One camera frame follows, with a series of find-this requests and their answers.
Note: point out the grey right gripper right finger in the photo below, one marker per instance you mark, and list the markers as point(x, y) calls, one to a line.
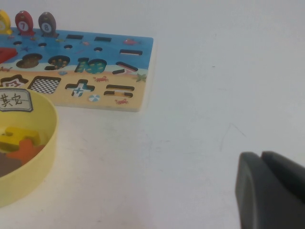
point(286, 169)

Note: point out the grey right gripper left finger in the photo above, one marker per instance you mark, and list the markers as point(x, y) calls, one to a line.
point(262, 198)

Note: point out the colourful wooden number puzzle board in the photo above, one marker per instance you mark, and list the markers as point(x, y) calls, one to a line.
point(107, 74)

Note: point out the yellow plastic bowl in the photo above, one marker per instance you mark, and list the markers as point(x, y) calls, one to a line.
point(47, 152)

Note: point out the paper label on yellow bowl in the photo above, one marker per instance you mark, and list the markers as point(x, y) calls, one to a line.
point(15, 100)

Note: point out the orange wooden plus sign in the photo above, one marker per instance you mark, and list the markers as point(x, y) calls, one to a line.
point(28, 150)

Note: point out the yellow wooden equals sign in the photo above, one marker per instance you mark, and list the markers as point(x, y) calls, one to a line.
point(21, 136)

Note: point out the brown wooden fish number eight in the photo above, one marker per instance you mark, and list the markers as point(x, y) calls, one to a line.
point(47, 25)

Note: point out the red wooden fish number seven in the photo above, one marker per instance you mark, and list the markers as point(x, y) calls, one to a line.
point(23, 23)

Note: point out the yellow wooden fish number six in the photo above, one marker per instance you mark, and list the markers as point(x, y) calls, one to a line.
point(4, 22)

